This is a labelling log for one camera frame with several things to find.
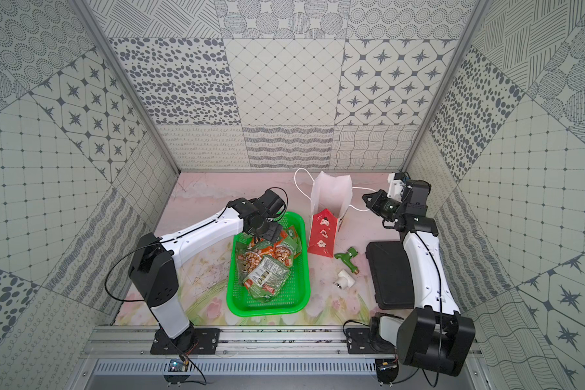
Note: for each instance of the black plastic tool case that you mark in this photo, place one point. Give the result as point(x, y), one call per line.
point(391, 275)

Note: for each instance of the white pipe elbow fitting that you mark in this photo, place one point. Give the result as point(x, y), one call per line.
point(344, 280)

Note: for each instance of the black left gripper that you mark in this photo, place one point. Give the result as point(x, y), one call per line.
point(266, 231)

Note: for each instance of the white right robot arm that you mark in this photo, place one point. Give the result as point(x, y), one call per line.
point(419, 316)

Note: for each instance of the red orange condiment packet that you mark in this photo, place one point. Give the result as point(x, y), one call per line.
point(250, 256)

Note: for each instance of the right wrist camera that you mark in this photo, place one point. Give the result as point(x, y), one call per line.
point(395, 185)

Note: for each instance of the green plastic faucet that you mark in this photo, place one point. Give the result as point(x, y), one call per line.
point(347, 258)

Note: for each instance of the green red condiment packet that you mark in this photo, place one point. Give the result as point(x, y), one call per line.
point(288, 246)

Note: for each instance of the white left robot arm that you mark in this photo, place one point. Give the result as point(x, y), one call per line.
point(157, 260)

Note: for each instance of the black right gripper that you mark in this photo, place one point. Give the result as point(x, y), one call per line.
point(379, 196)

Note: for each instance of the small green circuit board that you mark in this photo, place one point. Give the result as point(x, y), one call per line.
point(178, 366)

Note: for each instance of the aluminium mounting rail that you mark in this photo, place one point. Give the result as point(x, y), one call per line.
point(330, 342)

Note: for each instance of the white and red paper bag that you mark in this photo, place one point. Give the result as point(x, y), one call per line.
point(330, 199)

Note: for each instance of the green white condiment packet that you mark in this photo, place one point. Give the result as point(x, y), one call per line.
point(267, 279)

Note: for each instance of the green plastic basket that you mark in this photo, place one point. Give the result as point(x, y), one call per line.
point(295, 294)

